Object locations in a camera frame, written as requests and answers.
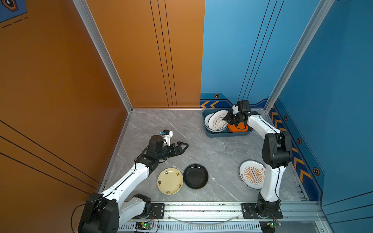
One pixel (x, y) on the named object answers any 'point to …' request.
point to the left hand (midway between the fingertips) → (183, 145)
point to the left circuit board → (143, 225)
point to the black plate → (195, 176)
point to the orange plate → (241, 127)
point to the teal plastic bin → (225, 134)
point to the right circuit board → (269, 226)
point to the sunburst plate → (252, 173)
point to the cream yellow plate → (170, 181)
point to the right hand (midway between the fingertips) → (222, 118)
